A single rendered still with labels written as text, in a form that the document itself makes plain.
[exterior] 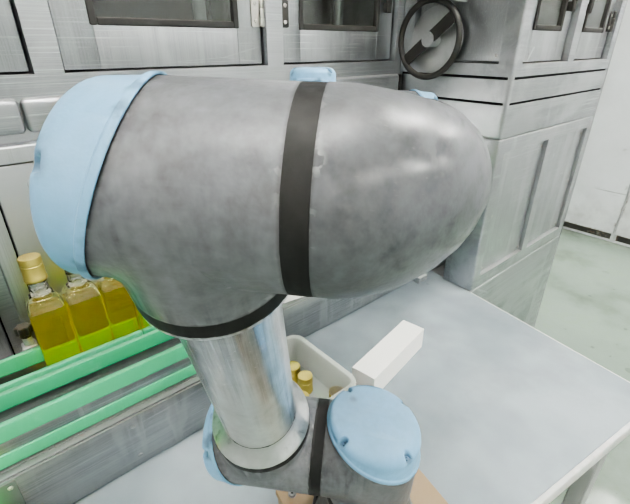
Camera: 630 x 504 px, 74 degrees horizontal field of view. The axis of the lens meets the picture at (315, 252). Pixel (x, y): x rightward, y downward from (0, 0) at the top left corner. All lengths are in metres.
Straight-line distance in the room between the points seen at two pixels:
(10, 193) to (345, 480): 0.74
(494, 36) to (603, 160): 2.89
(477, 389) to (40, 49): 1.13
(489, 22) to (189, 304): 1.20
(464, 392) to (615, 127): 3.24
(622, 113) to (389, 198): 3.89
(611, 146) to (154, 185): 3.98
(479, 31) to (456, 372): 0.90
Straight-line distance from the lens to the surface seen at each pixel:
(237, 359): 0.33
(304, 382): 0.97
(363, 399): 0.57
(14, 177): 0.94
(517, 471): 0.98
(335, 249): 0.18
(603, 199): 4.17
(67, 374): 0.89
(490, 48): 1.33
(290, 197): 0.18
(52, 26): 0.95
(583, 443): 1.09
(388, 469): 0.53
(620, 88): 4.05
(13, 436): 0.84
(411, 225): 0.19
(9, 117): 0.92
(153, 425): 0.91
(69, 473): 0.91
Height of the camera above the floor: 1.48
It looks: 26 degrees down
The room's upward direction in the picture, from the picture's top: straight up
